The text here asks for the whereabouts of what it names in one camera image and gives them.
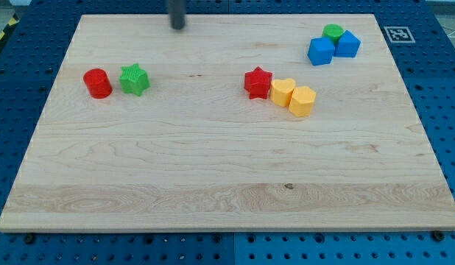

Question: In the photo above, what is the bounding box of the wooden board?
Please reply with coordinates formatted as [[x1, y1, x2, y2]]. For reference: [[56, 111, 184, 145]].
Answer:
[[0, 14, 455, 233]]

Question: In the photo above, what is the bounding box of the black screw bolt right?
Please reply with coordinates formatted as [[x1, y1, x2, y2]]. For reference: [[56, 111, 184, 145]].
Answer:
[[431, 230, 445, 242]]

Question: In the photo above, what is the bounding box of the yellow hexagon block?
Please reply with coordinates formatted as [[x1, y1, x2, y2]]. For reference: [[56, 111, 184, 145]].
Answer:
[[289, 86, 317, 117]]

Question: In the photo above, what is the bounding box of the black screw bolt left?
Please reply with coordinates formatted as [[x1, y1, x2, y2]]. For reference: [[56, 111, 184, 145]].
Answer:
[[23, 233, 36, 244]]

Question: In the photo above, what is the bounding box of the blue pentagon block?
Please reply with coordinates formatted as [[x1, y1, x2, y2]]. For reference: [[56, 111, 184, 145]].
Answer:
[[334, 30, 361, 57]]

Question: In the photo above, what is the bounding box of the white fiducial marker tag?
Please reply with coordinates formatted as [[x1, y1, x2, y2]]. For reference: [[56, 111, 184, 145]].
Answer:
[[384, 26, 415, 43]]

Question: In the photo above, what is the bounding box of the green cylinder block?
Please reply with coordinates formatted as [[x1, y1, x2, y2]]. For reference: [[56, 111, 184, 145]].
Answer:
[[322, 24, 345, 45]]

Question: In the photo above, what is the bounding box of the green star block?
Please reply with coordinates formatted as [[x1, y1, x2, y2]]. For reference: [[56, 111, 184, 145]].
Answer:
[[119, 63, 150, 96]]

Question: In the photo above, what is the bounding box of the red star block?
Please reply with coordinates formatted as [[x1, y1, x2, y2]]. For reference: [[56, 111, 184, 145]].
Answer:
[[244, 66, 273, 99]]

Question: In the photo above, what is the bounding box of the black screw bolt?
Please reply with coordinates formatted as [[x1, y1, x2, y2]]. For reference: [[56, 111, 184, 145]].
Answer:
[[431, 230, 445, 242], [23, 233, 36, 244]]

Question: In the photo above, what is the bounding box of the blue cube block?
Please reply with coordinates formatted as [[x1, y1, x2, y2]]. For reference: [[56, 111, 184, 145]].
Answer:
[[307, 37, 335, 66]]

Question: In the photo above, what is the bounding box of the yellow heart block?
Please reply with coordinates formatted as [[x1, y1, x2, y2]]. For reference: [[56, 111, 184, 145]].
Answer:
[[270, 78, 296, 107]]

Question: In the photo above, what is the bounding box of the red cylinder block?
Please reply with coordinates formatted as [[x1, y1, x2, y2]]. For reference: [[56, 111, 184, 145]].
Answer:
[[83, 68, 113, 99]]

